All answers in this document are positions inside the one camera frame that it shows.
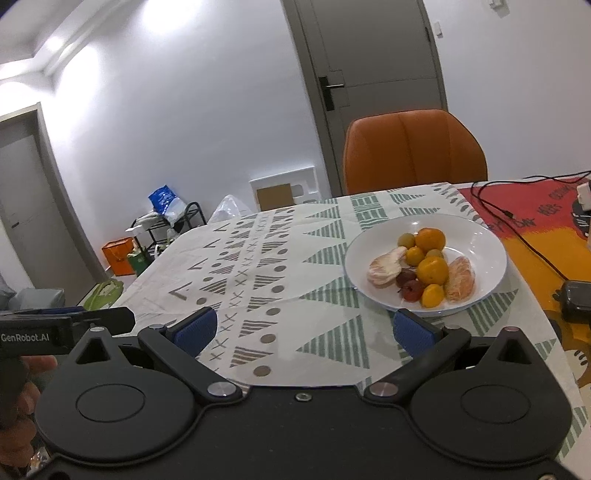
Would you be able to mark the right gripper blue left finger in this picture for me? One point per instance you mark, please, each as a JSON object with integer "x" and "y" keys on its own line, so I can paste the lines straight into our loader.
{"x": 174, "y": 349}

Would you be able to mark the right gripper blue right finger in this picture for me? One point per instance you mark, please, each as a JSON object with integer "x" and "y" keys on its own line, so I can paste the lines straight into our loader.
{"x": 432, "y": 350}

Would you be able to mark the small yellow-orange citrus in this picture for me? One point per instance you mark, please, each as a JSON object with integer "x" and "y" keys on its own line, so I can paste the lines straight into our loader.
{"x": 433, "y": 295}

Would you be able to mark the large peeled pomelo piece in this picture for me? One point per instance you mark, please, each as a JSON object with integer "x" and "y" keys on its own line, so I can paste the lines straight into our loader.
{"x": 461, "y": 280}

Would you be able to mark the large orange mandarin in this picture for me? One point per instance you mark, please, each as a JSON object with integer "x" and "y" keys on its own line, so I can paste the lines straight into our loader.
{"x": 433, "y": 270}

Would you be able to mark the small peeled pomelo piece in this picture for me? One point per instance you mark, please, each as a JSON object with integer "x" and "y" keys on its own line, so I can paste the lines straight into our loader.
{"x": 386, "y": 268}

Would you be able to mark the dark red small apple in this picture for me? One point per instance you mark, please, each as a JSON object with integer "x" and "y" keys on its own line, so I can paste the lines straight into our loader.
{"x": 406, "y": 275}

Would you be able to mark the person's left hand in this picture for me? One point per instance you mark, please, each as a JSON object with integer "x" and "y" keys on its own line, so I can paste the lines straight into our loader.
{"x": 16, "y": 448}

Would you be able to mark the grey sofa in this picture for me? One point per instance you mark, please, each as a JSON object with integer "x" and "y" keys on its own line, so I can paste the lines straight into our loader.
{"x": 29, "y": 298}

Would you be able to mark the green bag on floor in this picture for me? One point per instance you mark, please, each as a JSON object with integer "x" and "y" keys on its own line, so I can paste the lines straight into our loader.
{"x": 104, "y": 295}

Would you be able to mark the small orange in plate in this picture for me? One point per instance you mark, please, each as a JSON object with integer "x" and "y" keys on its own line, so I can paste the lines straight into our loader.
{"x": 414, "y": 256}

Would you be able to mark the right green-brown fruit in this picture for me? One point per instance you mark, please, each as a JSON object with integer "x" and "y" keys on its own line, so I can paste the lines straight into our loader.
{"x": 435, "y": 253}

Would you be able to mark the green-brown fruit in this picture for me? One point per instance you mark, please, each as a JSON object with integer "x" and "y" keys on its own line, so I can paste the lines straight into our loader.
{"x": 435, "y": 253}
{"x": 407, "y": 240}

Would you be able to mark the orange box on floor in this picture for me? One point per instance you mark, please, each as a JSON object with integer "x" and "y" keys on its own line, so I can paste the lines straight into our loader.
{"x": 116, "y": 254}

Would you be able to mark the big orange in plate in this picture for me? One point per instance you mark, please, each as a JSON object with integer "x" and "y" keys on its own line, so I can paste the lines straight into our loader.
{"x": 428, "y": 239}

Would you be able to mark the left green-brown fruit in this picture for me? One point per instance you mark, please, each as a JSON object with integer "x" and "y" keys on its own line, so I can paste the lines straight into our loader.
{"x": 407, "y": 240}

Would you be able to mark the white round plate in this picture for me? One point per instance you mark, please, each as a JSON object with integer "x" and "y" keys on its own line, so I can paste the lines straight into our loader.
{"x": 464, "y": 238}

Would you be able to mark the black metal rack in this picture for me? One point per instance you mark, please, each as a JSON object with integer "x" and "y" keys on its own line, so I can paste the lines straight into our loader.
{"x": 152, "y": 232}

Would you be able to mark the patterned tablecloth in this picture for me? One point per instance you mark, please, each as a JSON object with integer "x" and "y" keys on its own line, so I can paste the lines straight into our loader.
{"x": 287, "y": 313}

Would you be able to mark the grey left side door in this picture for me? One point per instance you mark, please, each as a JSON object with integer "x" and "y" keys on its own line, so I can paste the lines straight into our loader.
{"x": 38, "y": 218}

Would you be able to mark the blue plastic bag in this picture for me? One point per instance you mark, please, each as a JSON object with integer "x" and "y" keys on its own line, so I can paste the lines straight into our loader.
{"x": 166, "y": 203}

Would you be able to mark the white plastic bag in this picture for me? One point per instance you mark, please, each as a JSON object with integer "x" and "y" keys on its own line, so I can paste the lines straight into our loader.
{"x": 229, "y": 208}

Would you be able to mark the black device on mat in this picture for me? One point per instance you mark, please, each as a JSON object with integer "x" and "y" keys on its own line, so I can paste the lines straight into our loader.
{"x": 575, "y": 301}

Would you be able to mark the red orange table mat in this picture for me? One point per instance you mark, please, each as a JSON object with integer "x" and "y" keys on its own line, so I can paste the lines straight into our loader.
{"x": 547, "y": 240}

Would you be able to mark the orange leather chair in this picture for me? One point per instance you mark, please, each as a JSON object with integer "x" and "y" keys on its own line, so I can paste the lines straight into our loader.
{"x": 410, "y": 148}

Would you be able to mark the white foam packaging board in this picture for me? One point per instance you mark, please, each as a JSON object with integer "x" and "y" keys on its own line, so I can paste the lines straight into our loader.
{"x": 286, "y": 189}

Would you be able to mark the white power adapter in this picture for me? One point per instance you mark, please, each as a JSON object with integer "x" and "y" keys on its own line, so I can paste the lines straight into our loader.
{"x": 584, "y": 195}

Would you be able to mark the grey door with handle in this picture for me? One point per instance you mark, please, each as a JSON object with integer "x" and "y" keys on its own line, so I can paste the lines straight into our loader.
{"x": 363, "y": 58}

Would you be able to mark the wall light switch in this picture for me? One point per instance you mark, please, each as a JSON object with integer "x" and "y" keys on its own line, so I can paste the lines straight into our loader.
{"x": 496, "y": 4}

